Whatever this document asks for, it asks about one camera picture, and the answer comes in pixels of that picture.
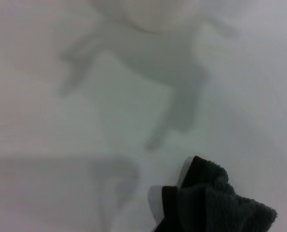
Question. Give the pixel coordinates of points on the dark blue rag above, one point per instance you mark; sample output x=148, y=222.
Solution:
x=211, y=210

